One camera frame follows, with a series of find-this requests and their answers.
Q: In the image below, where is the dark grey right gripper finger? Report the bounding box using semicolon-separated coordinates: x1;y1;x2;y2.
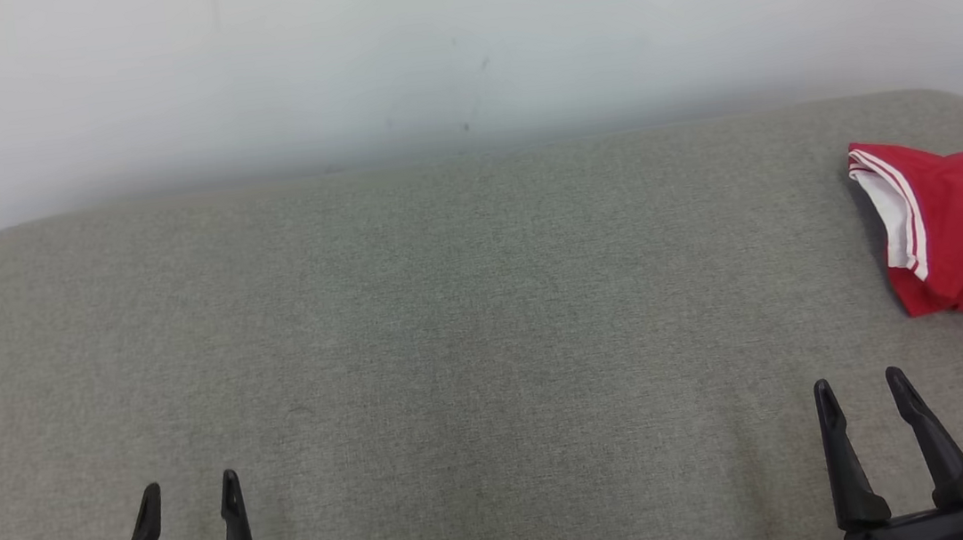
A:
884;359;963;514
812;373;894;535

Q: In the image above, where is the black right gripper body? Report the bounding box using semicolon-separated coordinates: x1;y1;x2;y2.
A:
834;462;963;540

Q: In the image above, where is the grey fabric sofa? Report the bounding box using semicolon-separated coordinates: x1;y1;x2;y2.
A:
0;84;963;540

